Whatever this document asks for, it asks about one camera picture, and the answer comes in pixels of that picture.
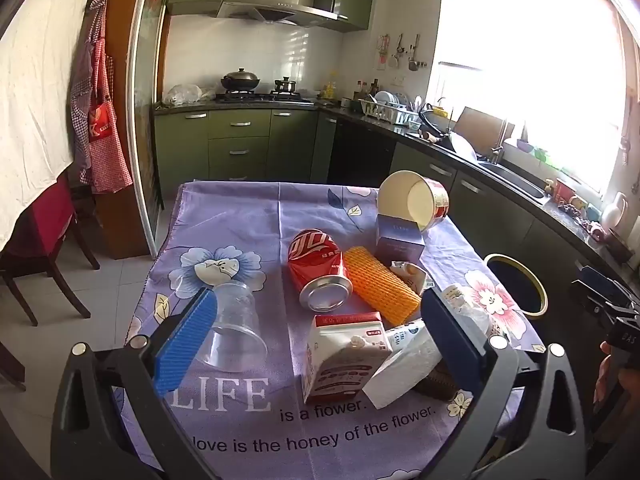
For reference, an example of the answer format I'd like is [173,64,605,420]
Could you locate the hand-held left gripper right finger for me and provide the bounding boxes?
[420,287,588,480]

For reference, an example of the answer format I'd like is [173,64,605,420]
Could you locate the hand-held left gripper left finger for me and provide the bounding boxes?
[50,287,221,480]

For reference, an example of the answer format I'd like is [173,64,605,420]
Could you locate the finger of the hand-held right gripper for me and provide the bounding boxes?
[571,265,640,318]

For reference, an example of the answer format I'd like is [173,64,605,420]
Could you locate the brown plastic tray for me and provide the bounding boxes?
[414,359,460,402]

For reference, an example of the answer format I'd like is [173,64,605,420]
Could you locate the clear plastic cup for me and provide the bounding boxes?
[195,281,268,373]

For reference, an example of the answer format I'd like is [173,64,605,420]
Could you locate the white tissue packet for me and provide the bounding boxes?
[361,321,443,409]

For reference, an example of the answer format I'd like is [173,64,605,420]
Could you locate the snack wrapper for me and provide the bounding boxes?
[390,260,435,297]

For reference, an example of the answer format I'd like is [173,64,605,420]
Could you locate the black bin with yellow rim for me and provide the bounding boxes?
[482,253,548,346]

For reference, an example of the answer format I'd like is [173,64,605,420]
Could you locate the orange foam net sleeve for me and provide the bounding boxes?
[342,246,422,327]

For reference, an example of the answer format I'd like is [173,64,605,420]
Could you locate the purple cardboard box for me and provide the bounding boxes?
[375,214,426,266]

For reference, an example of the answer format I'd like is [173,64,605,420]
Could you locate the red and white milk carton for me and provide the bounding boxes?
[300,311,393,406]

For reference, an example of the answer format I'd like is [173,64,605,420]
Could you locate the red soda can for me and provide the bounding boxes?
[287,228,354,323]

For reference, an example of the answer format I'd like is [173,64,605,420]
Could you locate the round paper tub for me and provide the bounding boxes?
[376,170,450,231]

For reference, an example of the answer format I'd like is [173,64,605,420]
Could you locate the person's right hand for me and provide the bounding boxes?
[594,341,626,407]

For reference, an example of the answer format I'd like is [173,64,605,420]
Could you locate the white ceramic jug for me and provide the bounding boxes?
[600,191,628,233]

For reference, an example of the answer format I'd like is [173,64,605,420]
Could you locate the red mug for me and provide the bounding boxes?
[554,177,582,206]

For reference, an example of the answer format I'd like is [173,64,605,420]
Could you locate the purple floral tablecloth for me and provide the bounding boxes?
[122,180,546,480]

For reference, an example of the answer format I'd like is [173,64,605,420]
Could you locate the steel sink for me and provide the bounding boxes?
[477,159,546,201]

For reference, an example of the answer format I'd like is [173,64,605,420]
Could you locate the steel faucet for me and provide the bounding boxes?
[490,120,516,165]

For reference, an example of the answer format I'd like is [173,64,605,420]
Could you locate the dark wooden chair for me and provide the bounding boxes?
[0,172,101,326]

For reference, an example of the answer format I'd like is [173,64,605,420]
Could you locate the white round pan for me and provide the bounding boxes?
[447,130,479,163]

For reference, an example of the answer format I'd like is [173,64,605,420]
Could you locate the red checkered apron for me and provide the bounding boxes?
[70,0,133,195]

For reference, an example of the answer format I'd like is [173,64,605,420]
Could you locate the wooden cutting board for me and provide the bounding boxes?
[456,106,516,158]

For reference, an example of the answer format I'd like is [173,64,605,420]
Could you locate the green base cabinets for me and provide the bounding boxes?
[152,107,640,311]

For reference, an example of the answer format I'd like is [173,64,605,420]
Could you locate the white dish rack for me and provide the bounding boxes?
[359,91,421,126]

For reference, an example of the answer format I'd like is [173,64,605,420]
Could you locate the clear plastic bag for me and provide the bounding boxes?
[165,83,217,107]

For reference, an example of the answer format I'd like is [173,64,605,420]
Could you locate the gas stove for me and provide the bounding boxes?
[216,89,315,106]

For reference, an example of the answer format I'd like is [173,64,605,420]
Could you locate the black wok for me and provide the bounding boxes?
[221,67,261,92]

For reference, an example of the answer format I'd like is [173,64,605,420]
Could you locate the hanging kitchen utensils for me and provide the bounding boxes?
[376,32,427,72]

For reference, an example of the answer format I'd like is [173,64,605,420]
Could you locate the white hanging cloth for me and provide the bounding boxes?
[0,0,103,251]

